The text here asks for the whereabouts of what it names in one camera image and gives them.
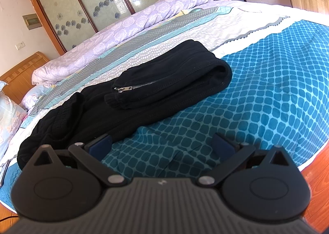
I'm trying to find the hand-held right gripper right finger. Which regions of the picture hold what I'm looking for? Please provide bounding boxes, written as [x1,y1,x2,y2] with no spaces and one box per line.
[197,133,296,188]

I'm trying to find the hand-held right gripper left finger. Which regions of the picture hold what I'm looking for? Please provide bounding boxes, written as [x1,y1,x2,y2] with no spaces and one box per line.
[33,134,128,188]

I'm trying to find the black pants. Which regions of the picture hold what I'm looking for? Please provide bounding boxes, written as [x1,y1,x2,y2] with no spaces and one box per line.
[17,39,233,171]

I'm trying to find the lilac floral pillow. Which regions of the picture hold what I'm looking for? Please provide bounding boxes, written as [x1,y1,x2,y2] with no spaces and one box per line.
[22,84,53,111]

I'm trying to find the patterned teal and white bedspread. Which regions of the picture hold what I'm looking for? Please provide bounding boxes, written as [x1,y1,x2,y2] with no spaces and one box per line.
[0,0,329,210]

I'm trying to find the light blue floral pillow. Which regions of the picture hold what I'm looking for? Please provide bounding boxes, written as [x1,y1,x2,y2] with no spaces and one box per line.
[0,81,28,159]

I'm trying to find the smartphone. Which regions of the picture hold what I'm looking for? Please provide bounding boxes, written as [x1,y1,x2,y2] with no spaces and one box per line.
[0,159,11,186]

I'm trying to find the wooden headboard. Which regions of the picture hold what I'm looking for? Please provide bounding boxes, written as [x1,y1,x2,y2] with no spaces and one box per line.
[0,51,50,107]

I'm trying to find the lilac floral duvet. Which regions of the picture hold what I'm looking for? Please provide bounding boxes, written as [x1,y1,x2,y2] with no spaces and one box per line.
[32,0,232,87]

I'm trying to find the wardrobe with floral glass doors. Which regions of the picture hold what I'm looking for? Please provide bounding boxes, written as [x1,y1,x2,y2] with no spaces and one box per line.
[19,0,180,57]

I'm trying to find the black floor cable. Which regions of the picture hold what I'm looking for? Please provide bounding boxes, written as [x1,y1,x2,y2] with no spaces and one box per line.
[0,214,20,222]

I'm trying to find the wall breaker panel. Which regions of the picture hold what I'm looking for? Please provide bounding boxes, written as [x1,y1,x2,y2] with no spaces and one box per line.
[22,13,42,30]

